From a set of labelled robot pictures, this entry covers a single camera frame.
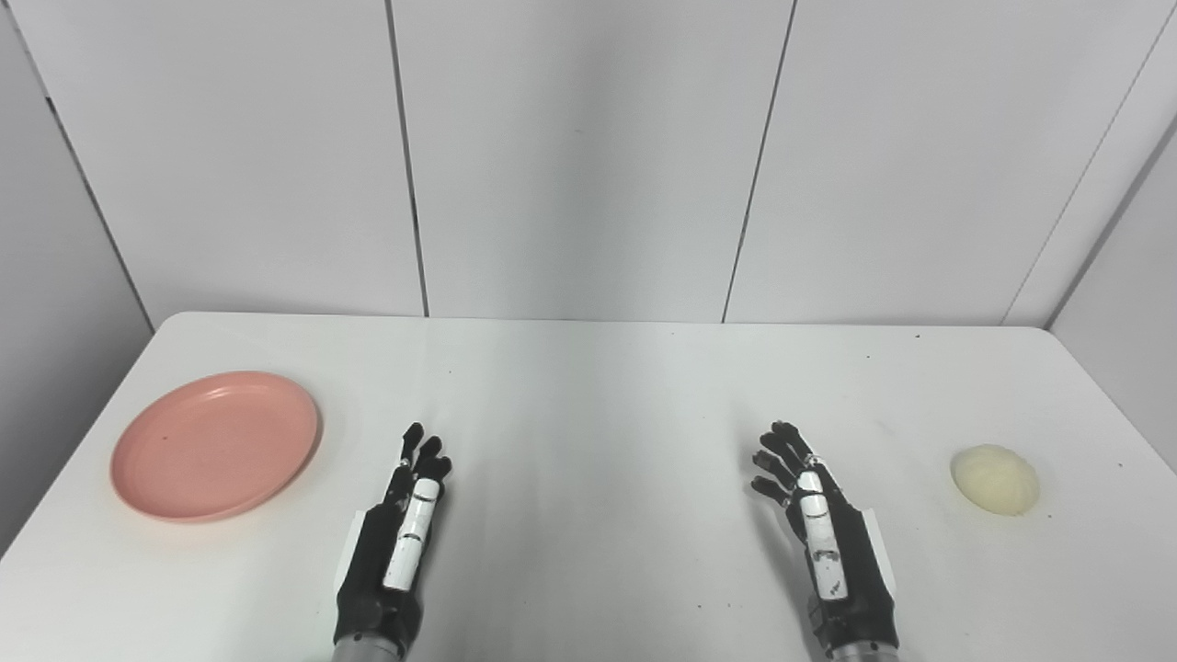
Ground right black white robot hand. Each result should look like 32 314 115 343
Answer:
750 421 900 657

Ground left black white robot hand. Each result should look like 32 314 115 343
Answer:
333 422 453 656

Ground cream steamed bun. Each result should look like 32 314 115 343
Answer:
950 444 1041 517

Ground pink round plate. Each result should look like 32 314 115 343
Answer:
110 371 322 524

